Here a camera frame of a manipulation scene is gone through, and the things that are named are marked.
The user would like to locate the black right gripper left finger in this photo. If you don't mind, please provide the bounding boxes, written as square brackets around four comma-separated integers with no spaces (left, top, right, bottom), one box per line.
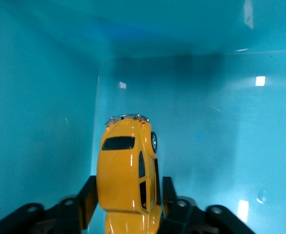
[0,175,99,234]

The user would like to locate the turquoise plastic bin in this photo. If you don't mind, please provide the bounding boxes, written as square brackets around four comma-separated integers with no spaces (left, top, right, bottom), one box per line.
[0,0,286,234]

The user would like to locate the yellow beetle toy car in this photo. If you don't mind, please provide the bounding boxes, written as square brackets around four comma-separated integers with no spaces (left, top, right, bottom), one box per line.
[95,113,163,234]

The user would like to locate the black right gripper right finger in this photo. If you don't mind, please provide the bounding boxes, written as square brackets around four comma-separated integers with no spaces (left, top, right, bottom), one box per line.
[160,175,257,234]

